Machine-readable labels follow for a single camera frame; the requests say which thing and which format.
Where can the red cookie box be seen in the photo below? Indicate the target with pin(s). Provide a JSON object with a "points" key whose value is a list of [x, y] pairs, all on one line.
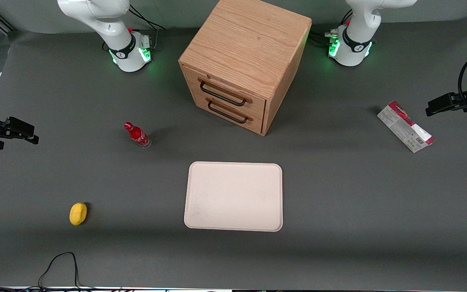
{"points": [[405, 125]]}

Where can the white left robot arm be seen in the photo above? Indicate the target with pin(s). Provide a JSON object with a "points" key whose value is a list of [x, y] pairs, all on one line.
{"points": [[357, 32]]}

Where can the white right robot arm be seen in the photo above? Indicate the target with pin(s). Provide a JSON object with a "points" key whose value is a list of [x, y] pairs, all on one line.
{"points": [[108, 28]]}

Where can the cream plastic tray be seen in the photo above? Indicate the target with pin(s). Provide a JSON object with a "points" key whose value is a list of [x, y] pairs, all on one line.
{"points": [[233, 196]]}

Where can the yellow lemon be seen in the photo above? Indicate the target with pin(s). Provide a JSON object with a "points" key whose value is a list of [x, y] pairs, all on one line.
{"points": [[78, 213]]}

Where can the red cola bottle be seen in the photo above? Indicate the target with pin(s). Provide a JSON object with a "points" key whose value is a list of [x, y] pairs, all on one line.
{"points": [[137, 135]]}

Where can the oak wooden drawer cabinet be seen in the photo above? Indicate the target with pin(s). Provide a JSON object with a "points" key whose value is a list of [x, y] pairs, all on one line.
{"points": [[245, 44]]}

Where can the aluminium frame rail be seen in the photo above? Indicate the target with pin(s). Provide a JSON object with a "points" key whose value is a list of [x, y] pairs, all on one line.
{"points": [[1, 20]]}

